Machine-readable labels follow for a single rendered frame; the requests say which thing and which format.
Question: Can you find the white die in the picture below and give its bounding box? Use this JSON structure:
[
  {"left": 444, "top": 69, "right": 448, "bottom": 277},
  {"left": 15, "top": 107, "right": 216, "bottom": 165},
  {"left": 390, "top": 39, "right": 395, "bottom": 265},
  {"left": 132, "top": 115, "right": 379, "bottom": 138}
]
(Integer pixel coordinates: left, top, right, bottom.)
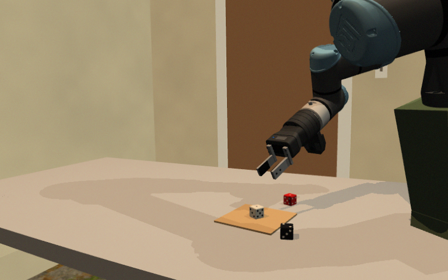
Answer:
[{"left": 249, "top": 204, "right": 264, "bottom": 219}]

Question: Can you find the red die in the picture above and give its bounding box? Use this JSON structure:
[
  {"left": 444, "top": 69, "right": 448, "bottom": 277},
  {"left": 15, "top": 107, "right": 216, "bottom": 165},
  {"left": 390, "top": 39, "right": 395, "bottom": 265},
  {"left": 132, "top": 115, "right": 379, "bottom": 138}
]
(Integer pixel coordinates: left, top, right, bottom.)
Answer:
[{"left": 283, "top": 193, "right": 296, "bottom": 206}]

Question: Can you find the orange flat mat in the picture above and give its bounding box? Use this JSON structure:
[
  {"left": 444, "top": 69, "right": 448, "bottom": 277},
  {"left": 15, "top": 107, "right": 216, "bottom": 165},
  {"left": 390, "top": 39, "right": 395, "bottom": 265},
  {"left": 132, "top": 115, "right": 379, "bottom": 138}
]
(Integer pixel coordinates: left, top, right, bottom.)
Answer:
[{"left": 214, "top": 204, "right": 297, "bottom": 235}]

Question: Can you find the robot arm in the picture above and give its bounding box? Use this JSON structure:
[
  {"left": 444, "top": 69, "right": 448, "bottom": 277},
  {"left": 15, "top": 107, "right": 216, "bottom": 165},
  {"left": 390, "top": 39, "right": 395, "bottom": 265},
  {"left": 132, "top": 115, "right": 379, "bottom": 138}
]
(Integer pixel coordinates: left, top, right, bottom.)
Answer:
[{"left": 310, "top": 0, "right": 448, "bottom": 120}]

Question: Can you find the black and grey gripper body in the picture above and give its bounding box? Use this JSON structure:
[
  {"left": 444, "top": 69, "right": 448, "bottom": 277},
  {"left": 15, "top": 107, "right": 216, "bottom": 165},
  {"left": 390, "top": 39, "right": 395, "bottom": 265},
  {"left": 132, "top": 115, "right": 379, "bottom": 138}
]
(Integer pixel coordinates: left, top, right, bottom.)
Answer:
[{"left": 266, "top": 101, "right": 330, "bottom": 158}]

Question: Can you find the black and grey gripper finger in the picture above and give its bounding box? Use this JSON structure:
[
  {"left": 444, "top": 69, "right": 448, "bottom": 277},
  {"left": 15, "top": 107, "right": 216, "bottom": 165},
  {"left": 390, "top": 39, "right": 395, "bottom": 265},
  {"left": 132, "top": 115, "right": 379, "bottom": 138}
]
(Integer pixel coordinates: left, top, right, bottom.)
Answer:
[
  {"left": 270, "top": 146, "right": 293, "bottom": 180},
  {"left": 256, "top": 145, "right": 277, "bottom": 176}
]

